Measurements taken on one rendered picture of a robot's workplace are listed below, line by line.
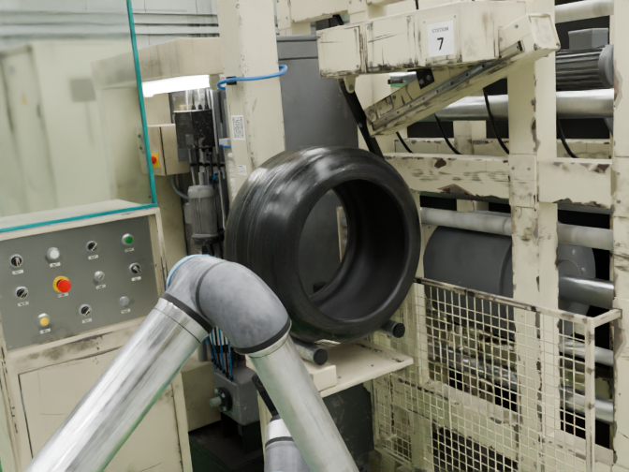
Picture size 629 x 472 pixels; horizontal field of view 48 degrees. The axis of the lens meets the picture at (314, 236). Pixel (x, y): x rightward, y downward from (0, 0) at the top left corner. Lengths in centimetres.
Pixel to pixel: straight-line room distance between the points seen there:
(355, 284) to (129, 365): 110
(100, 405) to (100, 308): 111
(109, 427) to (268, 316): 34
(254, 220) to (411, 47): 61
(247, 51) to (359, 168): 51
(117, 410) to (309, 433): 35
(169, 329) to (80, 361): 108
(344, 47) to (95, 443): 134
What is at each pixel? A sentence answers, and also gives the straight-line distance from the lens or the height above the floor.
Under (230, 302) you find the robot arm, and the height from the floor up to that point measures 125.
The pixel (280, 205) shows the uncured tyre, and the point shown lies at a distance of 180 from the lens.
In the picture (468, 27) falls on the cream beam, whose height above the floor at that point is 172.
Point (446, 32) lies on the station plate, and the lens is 185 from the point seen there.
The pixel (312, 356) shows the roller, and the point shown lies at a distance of 193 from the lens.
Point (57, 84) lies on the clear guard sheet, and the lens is 230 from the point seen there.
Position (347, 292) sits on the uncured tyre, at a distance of 225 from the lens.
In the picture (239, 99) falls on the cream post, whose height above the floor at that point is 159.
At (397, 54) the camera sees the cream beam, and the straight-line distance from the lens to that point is 198.
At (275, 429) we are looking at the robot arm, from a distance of 162.
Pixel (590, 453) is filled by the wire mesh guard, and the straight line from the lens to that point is 201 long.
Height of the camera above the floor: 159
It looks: 11 degrees down
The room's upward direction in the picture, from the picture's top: 5 degrees counter-clockwise
